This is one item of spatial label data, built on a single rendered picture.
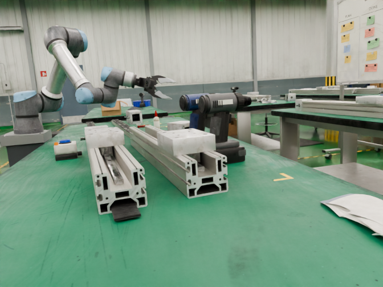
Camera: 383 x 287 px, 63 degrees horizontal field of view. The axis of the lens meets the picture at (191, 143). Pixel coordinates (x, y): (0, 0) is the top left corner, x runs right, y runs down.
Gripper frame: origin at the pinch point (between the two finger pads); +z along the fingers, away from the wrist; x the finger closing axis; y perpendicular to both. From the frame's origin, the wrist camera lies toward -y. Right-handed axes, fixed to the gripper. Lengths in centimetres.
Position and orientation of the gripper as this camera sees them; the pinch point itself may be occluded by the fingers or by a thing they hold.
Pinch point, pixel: (172, 90)
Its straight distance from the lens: 161.7
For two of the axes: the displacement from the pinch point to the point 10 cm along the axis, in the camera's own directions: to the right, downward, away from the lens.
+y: -1.9, -1.4, 9.7
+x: -2.2, 9.7, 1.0
